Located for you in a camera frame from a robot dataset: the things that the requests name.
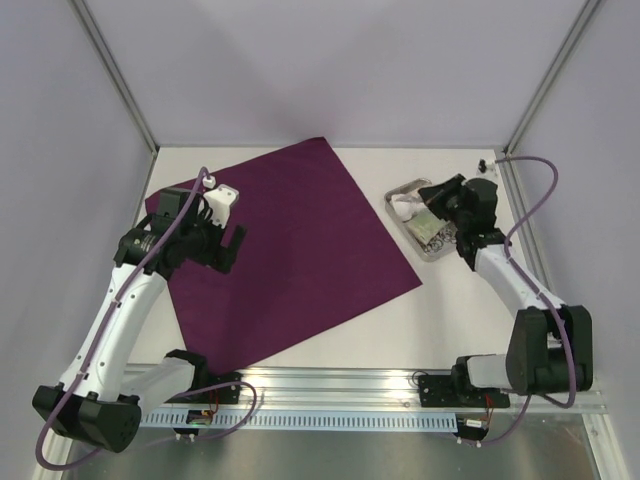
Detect slotted cable duct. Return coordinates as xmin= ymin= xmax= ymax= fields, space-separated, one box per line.
xmin=141 ymin=407 xmax=458 ymax=433

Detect aluminium frame post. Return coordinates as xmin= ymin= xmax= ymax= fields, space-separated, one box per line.
xmin=68 ymin=0 xmax=160 ymax=158
xmin=502 ymin=0 xmax=605 ymax=156

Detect aluminium front rail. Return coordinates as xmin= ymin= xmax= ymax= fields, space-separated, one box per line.
xmin=59 ymin=364 xmax=609 ymax=416

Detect purple cloth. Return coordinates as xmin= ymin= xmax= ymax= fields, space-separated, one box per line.
xmin=137 ymin=137 xmax=421 ymax=374

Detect green gauze packet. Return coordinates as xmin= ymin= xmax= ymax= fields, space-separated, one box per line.
xmin=406 ymin=210 xmax=446 ymax=245

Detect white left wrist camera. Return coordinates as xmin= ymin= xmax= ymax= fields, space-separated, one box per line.
xmin=202 ymin=175 xmax=240 ymax=228

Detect instruments in tray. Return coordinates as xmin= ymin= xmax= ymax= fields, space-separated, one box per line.
xmin=424 ymin=225 xmax=457 ymax=257

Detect right aluminium frame post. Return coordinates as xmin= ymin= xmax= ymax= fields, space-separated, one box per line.
xmin=502 ymin=0 xmax=605 ymax=156

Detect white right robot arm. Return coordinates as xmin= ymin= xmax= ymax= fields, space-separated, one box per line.
xmin=419 ymin=175 xmax=593 ymax=408

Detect steel instrument tray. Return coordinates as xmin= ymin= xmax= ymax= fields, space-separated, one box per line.
xmin=384 ymin=178 xmax=456 ymax=262

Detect left aluminium frame post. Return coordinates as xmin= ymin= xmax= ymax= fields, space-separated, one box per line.
xmin=68 ymin=0 xmax=160 ymax=158

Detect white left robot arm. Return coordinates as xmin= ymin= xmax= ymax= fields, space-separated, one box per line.
xmin=32 ymin=185 xmax=246 ymax=453

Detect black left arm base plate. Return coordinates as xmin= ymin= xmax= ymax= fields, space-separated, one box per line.
xmin=181 ymin=372 xmax=242 ymax=407

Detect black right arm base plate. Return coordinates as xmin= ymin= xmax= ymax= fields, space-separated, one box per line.
xmin=416 ymin=374 xmax=511 ymax=409

